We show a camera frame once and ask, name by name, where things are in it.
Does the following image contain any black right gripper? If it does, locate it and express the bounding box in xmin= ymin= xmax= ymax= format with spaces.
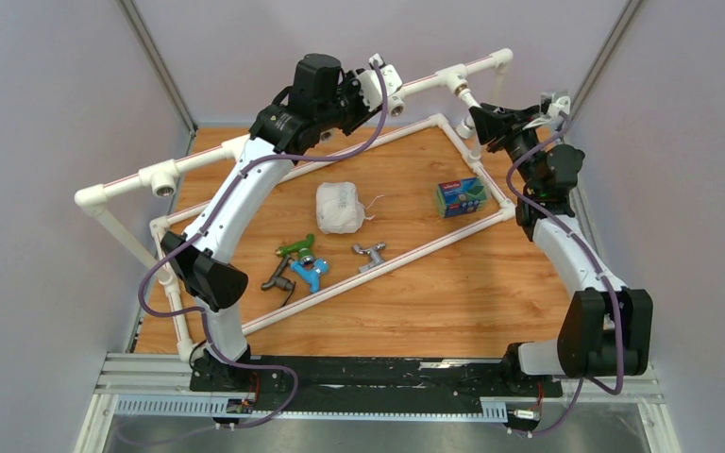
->
xmin=467 ymin=105 xmax=542 ymax=194

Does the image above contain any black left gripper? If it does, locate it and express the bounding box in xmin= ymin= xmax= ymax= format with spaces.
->
xmin=319 ymin=72 xmax=389 ymax=141

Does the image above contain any white plastic faucet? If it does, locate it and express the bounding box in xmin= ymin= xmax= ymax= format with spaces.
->
xmin=455 ymin=86 xmax=480 ymax=140

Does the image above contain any white PVC pipe frame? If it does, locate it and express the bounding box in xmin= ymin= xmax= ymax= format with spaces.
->
xmin=75 ymin=48 xmax=514 ymax=359

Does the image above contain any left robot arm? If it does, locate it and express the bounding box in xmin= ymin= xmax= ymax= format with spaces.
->
xmin=160 ymin=53 xmax=401 ymax=392

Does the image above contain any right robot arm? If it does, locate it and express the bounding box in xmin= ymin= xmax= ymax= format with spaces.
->
xmin=469 ymin=104 xmax=653 ymax=395

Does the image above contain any green sponge pack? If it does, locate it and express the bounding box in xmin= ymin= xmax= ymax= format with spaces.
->
xmin=435 ymin=177 xmax=488 ymax=218

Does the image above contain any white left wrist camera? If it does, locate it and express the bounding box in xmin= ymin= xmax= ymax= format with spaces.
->
xmin=355 ymin=53 xmax=403 ymax=111

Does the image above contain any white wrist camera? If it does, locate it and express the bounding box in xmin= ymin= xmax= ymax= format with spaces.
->
xmin=355 ymin=53 xmax=403 ymax=111
xmin=538 ymin=89 xmax=572 ymax=128

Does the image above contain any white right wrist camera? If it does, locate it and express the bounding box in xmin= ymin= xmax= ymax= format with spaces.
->
xmin=538 ymin=89 xmax=572 ymax=128

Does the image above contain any white drawstring bag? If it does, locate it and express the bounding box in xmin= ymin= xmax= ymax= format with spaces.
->
xmin=315 ymin=182 xmax=373 ymax=234

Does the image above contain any white slotted cable duct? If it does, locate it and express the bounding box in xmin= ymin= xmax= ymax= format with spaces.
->
xmin=115 ymin=398 xmax=509 ymax=424

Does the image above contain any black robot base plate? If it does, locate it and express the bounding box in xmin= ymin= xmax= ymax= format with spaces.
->
xmin=189 ymin=356 xmax=563 ymax=414

